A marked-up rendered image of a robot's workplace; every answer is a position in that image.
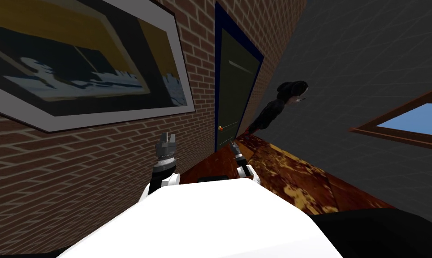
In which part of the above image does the framed blue and yellow painting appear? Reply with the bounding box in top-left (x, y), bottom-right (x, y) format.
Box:
top-left (0, 0), bottom-right (196, 133)

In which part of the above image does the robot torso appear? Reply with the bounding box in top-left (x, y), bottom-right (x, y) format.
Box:
top-left (56, 175), bottom-right (346, 258)

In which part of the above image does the black rounded object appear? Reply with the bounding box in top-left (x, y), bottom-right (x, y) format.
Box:
top-left (247, 80), bottom-right (309, 139)

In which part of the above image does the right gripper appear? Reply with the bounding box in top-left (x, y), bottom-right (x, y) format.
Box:
top-left (230, 141), bottom-right (243, 159)

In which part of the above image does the dark green door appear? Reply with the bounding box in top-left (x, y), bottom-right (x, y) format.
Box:
top-left (216, 28), bottom-right (262, 152)

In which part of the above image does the brown framed window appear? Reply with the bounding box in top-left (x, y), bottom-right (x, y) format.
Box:
top-left (349, 84), bottom-right (432, 152)

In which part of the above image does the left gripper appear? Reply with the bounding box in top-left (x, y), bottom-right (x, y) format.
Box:
top-left (155, 132), bottom-right (177, 159)

